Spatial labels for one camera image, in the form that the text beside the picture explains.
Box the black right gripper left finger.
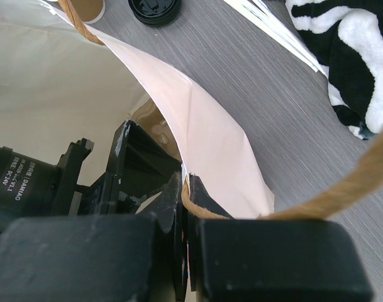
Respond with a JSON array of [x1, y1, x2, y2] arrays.
[[0, 173, 182, 301]]

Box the brown paper cups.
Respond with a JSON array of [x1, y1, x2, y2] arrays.
[[72, 0, 106, 25]]

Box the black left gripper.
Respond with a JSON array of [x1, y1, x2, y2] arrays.
[[52, 119, 181, 216]]

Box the zebra print cushion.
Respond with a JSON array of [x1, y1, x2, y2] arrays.
[[285, 1, 383, 140]]

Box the white paper straw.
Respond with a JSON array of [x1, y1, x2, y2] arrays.
[[225, 0, 328, 77]]

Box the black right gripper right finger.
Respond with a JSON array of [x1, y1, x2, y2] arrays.
[[188, 176, 374, 301]]

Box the cardboard cup carrier tray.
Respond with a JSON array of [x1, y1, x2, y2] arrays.
[[131, 99, 180, 158]]

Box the cream paper bag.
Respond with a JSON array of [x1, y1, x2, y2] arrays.
[[0, 1, 383, 220]]

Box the black lid stack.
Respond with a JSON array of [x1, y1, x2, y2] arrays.
[[128, 0, 182, 26]]

